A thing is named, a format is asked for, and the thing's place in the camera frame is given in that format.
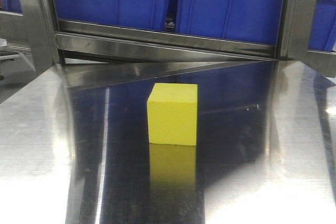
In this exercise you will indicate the yellow foam block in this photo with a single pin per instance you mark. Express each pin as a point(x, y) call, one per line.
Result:
point(172, 114)

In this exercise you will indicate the stainless steel shelf rack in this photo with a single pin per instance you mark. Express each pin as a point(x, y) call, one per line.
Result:
point(51, 40)

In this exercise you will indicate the blue plastic bin middle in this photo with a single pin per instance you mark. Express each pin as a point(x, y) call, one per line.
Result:
point(239, 20)

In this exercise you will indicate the blue plastic bin right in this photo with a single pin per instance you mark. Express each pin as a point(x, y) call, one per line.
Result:
point(323, 27)

